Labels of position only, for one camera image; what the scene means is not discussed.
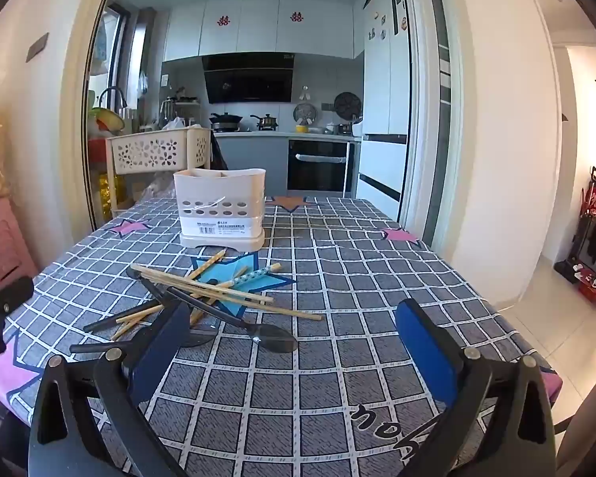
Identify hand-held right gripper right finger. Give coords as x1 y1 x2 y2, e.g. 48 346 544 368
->
395 298 559 477

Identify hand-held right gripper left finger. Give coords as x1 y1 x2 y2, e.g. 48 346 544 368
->
28 299 192 477

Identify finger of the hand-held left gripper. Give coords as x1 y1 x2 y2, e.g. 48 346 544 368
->
0 275 35 315

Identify bamboo chopstick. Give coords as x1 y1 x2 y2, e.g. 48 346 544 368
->
110 248 228 341
130 264 275 304
149 278 325 321

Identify white plastic utensil holder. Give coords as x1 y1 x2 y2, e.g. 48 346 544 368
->
173 168 267 250

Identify pink cardboard box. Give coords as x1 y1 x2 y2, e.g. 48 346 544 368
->
0 198 38 284

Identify grey checked star tablecloth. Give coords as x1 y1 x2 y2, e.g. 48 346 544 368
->
0 194 564 477

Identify beige perforated plastic cart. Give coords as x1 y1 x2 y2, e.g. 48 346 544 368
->
105 126 213 219

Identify black built-in oven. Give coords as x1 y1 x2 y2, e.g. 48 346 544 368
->
287 139 349 194

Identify curved kitchen faucet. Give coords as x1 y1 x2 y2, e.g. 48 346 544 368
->
98 86 130 115

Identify black wok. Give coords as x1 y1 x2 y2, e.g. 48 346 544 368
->
209 112 244 132

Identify round black pan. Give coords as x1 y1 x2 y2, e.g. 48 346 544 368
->
334 92 362 120

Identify round metal rack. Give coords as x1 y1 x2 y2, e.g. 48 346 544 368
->
294 103 319 126

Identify white refrigerator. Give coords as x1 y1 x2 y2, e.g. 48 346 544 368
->
355 0 412 219

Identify black range hood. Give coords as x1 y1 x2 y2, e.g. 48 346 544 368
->
202 52 296 105

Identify white upper kitchen cabinets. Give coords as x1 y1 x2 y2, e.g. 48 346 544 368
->
163 0 354 63

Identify grey wall switch plate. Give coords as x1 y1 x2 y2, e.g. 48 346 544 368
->
26 33 49 63

